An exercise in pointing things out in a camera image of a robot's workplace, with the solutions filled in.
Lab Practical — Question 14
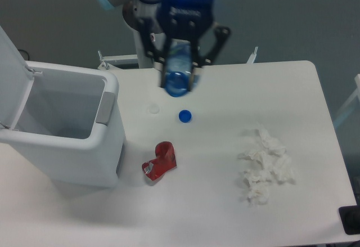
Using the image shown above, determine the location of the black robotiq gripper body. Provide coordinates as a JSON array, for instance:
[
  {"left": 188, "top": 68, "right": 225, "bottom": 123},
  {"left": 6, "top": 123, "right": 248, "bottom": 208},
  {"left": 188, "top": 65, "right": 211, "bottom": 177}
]
[{"left": 156, "top": 0, "right": 214, "bottom": 42}]

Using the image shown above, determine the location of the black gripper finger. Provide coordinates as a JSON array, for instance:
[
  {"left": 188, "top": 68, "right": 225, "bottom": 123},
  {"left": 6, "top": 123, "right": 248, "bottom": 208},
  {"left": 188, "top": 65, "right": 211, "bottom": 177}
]
[
  {"left": 187, "top": 25, "right": 231, "bottom": 92},
  {"left": 137, "top": 17, "right": 172, "bottom": 87}
]

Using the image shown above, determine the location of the clear blue plastic bottle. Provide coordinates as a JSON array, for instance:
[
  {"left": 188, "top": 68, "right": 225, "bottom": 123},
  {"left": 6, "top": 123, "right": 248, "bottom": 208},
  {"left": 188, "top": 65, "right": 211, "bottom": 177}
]
[{"left": 160, "top": 42, "right": 200, "bottom": 97}]

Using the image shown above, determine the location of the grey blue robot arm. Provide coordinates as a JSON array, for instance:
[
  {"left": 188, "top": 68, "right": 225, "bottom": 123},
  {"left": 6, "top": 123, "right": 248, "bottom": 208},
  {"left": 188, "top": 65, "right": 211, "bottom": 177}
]
[{"left": 98, "top": 0, "right": 231, "bottom": 97}]

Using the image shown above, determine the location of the blue bottle cap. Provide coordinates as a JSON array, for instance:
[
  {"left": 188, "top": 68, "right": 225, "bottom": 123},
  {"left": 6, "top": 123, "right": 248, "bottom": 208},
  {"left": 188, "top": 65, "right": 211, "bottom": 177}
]
[{"left": 178, "top": 109, "right": 192, "bottom": 123}]

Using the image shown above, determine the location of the crushed red can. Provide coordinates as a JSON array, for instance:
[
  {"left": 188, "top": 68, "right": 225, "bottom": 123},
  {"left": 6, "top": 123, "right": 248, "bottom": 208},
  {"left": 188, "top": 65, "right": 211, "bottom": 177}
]
[{"left": 141, "top": 141, "right": 177, "bottom": 186}]

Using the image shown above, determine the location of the white trash can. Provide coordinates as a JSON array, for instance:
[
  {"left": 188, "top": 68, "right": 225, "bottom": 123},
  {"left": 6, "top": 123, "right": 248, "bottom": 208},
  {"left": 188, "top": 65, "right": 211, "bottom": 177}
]
[{"left": 1, "top": 61, "right": 125, "bottom": 187}]

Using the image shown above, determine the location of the crumpled white tissue paper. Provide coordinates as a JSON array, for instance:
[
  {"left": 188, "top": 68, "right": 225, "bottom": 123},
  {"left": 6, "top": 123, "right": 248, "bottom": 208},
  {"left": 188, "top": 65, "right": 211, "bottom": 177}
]
[{"left": 238, "top": 124, "right": 296, "bottom": 205}]

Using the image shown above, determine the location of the black device at edge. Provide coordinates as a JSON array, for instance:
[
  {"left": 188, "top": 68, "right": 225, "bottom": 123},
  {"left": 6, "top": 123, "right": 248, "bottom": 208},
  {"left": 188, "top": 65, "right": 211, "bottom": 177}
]
[{"left": 339, "top": 205, "right": 359, "bottom": 235}]

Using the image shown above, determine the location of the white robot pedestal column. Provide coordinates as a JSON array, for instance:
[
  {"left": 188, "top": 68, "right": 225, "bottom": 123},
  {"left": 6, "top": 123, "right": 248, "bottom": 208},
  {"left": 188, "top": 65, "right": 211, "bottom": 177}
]
[{"left": 121, "top": 1, "right": 167, "bottom": 69}]

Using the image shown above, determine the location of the white metal base frame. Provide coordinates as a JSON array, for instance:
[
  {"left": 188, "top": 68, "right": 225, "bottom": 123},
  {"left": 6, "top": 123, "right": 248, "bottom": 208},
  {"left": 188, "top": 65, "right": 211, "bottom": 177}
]
[{"left": 97, "top": 46, "right": 259, "bottom": 70}]

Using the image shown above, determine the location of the white frame at right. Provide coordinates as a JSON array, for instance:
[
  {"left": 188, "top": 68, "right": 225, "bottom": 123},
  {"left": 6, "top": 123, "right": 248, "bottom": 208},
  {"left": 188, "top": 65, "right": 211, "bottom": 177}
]
[{"left": 333, "top": 74, "right": 359, "bottom": 129}]

